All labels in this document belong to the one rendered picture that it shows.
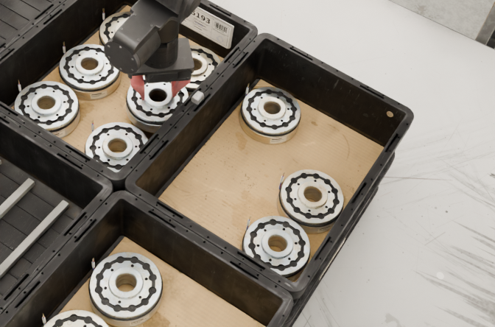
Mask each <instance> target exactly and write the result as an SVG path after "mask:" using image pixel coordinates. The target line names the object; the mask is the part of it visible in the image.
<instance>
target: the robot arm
mask: <svg viewBox="0 0 495 327"><path fill-rule="evenodd" d="M200 1H201V0H138V1H137V2H136V3H135V4H134V5H133V6H132V7H131V8H130V13H132V15H131V16H130V17H129V18H128V19H127V20H126V21H125V22H124V23H123V24H122V25H121V26H120V27H119V28H118V29H117V31H116V32H115V34H114V36H113V37H112V38H111V39H110V40H109V41H108V42H107V43H106V44H105V45H104V53H105V56H106V58H107V59H108V61H109V62H110V63H111V64H112V65H113V66H114V67H115V68H116V69H118V70H119V71H121V72H123V73H125V74H127V75H128V78H130V84H131V86H132V88H133V89H134V90H136V91H137V92H138V93H139V94H140V96H141V99H142V100H144V98H145V94H144V78H145V82H146V83H157V82H171V86H172V97H175V96H176V95H177V93H178V92H179V91H180V90H181V89H182V88H184V87H185V86H186V85H188V84H189V83H190V82H191V77H192V75H191V74H192V73H194V61H193V57H192V51H191V48H190V44H189V39H188V38H178V33H179V23H180V24H181V23H182V22H183V21H184V20H185V19H186V18H188V17H189V16H190V15H191V14H192V13H193V12H194V10H195V9H196V8H197V7H198V6H199V5H200ZM143 75H144V78H143Z"/></svg>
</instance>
